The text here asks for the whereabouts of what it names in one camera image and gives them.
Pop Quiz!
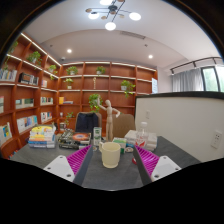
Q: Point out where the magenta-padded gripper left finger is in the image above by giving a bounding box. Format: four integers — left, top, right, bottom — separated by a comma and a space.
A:
43, 144, 95, 187

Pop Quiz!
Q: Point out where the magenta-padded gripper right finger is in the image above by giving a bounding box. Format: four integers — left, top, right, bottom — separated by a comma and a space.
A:
133, 144, 183, 186

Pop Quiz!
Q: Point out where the clear plastic water bottle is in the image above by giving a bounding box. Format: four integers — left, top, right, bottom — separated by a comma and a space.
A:
134, 121, 150, 150

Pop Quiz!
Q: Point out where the colourful book stack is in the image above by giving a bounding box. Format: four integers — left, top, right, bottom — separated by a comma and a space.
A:
27, 124, 57, 149

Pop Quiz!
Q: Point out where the green and white tissue box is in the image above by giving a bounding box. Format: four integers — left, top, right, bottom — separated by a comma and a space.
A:
112, 137, 128, 155

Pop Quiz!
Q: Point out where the cream plastic cup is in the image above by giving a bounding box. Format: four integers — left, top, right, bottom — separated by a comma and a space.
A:
98, 141, 122, 169

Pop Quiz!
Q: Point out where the dark office chair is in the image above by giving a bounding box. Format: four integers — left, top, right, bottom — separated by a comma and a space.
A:
74, 111, 101, 136

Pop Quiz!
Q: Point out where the tan upholstered chair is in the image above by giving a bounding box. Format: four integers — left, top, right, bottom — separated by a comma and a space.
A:
111, 113, 136, 140

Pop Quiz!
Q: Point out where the wooden artist mannequin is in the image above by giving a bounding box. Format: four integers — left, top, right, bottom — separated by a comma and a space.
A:
98, 99, 121, 143

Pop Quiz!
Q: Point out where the grey window curtain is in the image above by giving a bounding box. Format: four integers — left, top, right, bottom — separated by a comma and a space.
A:
171, 67, 205, 94

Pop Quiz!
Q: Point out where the black framed window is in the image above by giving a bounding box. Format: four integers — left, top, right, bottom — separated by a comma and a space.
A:
201, 64, 224, 93

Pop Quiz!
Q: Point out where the ceiling air vent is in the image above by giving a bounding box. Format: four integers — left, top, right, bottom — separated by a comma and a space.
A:
119, 30, 147, 41

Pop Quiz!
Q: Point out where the branched globe ceiling lamp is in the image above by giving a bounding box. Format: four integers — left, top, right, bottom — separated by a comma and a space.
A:
84, 0, 142, 32

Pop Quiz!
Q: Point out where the white wall socket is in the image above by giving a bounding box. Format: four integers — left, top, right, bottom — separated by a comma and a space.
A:
210, 130, 224, 150

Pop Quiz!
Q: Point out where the wooden wall shelf unit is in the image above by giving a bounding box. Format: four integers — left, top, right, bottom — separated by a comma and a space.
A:
0, 32, 159, 158

